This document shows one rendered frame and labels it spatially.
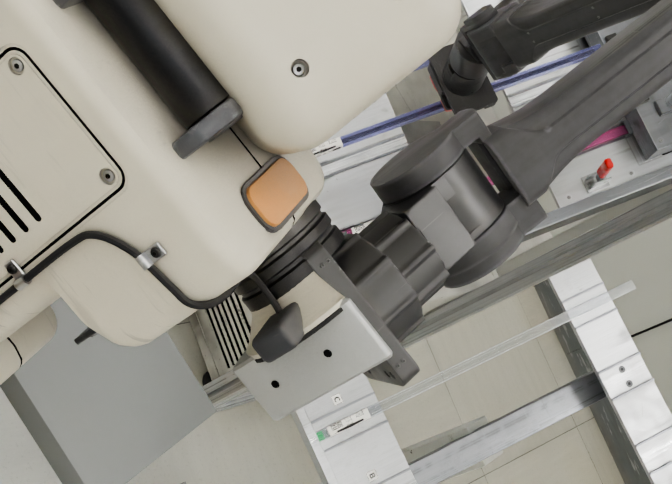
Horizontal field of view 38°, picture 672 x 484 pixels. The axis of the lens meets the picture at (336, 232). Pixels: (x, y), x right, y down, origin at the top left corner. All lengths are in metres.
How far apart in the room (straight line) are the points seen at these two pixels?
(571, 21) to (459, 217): 0.42
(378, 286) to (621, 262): 2.70
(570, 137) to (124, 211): 0.35
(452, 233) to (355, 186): 0.80
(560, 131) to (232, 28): 0.30
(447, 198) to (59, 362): 0.67
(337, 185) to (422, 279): 0.82
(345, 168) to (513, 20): 0.46
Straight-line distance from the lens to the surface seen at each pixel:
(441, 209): 0.70
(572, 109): 0.76
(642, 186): 1.58
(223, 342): 2.08
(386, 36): 0.56
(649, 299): 3.32
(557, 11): 1.10
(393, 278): 0.67
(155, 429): 1.30
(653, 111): 1.57
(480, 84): 1.34
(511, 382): 3.11
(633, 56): 0.78
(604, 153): 1.59
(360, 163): 1.51
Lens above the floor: 1.61
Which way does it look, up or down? 36 degrees down
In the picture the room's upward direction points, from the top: 58 degrees clockwise
